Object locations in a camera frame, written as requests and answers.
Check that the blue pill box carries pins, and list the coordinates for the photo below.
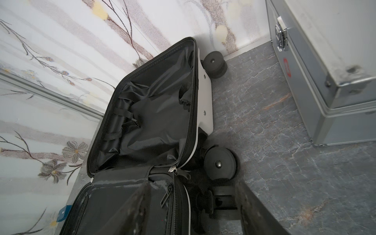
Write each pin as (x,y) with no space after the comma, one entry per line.
(63,213)

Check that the white hard-shell suitcase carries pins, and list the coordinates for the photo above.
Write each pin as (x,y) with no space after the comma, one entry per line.
(153,131)

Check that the silver aluminium case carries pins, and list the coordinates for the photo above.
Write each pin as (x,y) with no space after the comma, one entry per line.
(327,51)

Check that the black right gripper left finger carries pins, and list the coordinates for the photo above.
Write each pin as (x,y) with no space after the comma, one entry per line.
(132,217)

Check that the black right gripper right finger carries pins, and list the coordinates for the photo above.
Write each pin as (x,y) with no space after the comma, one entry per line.
(255,218)

